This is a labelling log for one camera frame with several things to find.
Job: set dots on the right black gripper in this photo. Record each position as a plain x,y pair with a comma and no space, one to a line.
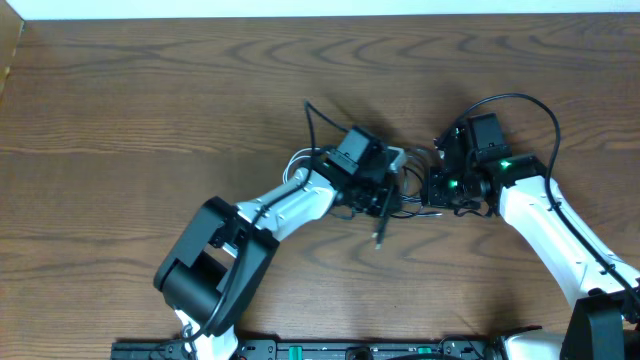
436,198

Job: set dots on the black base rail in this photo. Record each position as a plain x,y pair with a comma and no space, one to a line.
448,348

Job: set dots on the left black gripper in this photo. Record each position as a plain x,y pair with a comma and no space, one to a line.
376,198

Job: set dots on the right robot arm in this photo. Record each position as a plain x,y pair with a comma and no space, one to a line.
478,169

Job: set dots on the cardboard panel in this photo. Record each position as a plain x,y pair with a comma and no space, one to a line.
11,27

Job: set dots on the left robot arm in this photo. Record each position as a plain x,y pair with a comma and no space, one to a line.
212,272

